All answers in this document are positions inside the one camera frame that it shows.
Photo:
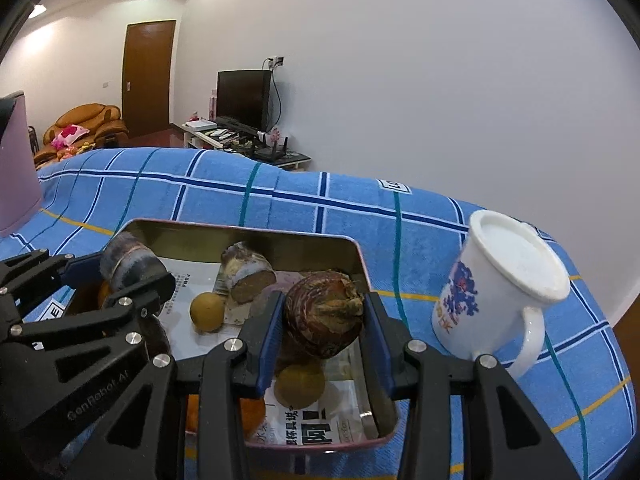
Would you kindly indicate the white television stand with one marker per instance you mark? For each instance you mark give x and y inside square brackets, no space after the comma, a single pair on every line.
[200,141]

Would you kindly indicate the white enamel mug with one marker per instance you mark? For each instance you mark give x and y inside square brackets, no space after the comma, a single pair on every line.
[480,310]

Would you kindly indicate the wall socket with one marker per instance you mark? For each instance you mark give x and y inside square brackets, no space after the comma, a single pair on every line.
[274,61]

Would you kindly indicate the pink floral pillow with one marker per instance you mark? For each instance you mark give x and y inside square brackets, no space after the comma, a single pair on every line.
[69,136]

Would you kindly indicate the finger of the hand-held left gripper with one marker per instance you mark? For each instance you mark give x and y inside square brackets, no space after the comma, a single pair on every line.
[157,290]
[82,272]

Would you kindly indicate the grey-purple sugarcane piece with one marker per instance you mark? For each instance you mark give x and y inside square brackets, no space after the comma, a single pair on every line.
[127,260]

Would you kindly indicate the yellow-brown longan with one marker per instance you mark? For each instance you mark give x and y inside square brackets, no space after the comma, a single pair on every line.
[300,382]
[207,311]

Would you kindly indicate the black router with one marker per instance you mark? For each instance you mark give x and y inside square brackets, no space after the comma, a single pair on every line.
[270,152]

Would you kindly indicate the black television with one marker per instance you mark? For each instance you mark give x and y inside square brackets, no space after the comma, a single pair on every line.
[242,100]

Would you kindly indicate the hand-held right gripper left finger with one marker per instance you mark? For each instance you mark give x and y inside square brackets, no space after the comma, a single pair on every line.
[270,340]

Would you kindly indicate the pink tin box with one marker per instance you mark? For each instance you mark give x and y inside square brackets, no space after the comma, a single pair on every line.
[300,247]

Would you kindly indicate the brown wooden door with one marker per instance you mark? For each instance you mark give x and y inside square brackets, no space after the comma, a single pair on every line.
[147,80]

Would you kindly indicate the rectangular ceiling light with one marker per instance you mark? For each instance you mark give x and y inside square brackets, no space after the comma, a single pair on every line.
[37,10]

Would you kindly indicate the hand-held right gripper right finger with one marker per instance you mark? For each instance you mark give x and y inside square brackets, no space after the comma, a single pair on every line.
[379,345]

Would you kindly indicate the orange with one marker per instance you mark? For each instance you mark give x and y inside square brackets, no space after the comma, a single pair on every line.
[252,416]

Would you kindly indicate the white set-top box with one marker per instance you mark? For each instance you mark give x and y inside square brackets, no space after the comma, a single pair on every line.
[199,126]

